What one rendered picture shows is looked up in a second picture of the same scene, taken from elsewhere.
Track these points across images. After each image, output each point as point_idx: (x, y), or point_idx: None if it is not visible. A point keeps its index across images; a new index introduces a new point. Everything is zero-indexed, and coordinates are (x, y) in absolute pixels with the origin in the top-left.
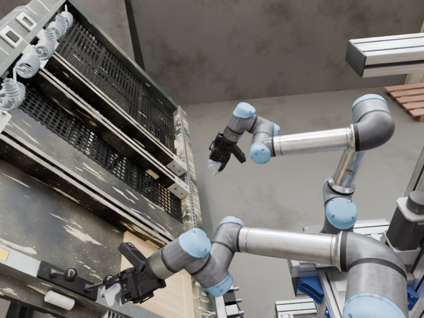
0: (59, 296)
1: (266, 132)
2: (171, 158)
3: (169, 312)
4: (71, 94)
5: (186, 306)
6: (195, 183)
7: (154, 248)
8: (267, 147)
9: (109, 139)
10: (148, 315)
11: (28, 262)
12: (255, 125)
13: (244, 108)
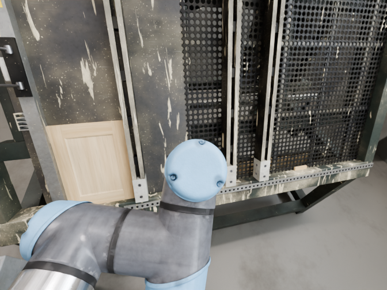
0: (3, 65)
1: (113, 246)
2: (261, 158)
3: (72, 177)
4: (236, 10)
5: (91, 195)
6: (253, 197)
7: (127, 154)
8: (37, 247)
9: (223, 78)
10: (45, 153)
11: (6, 26)
12: (160, 212)
13: (176, 154)
